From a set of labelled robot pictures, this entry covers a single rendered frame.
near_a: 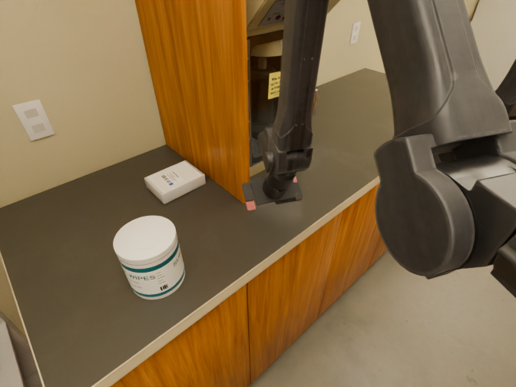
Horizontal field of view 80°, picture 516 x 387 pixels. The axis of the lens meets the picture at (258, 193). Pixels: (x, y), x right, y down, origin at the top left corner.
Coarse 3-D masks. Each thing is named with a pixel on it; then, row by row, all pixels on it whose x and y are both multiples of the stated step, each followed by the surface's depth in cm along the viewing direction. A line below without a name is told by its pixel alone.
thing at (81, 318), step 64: (320, 128) 136; (384, 128) 136; (64, 192) 102; (128, 192) 102; (192, 192) 102; (320, 192) 102; (64, 256) 81; (192, 256) 81; (256, 256) 81; (64, 320) 68; (128, 320) 68; (192, 320) 70; (64, 384) 58
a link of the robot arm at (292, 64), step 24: (288, 0) 42; (312, 0) 39; (288, 24) 43; (312, 24) 41; (288, 48) 45; (312, 48) 43; (288, 72) 46; (312, 72) 46; (288, 96) 48; (312, 96) 49; (288, 120) 51; (288, 144) 54; (288, 168) 58
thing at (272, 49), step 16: (272, 32) 83; (256, 48) 82; (272, 48) 86; (256, 64) 85; (272, 64) 88; (256, 80) 87; (256, 96) 90; (256, 112) 93; (272, 112) 98; (256, 128) 97; (256, 144) 101; (256, 160) 105
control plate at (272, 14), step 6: (282, 0) 70; (276, 6) 72; (282, 6) 73; (270, 12) 73; (276, 12) 74; (282, 12) 76; (264, 18) 74; (270, 18) 76; (282, 18) 79; (264, 24) 77; (270, 24) 79
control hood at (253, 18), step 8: (248, 0) 70; (256, 0) 69; (264, 0) 67; (272, 0) 68; (336, 0) 86; (248, 8) 72; (256, 8) 70; (264, 8) 70; (328, 8) 88; (248, 16) 73; (256, 16) 71; (248, 24) 74; (256, 24) 75; (272, 24) 79
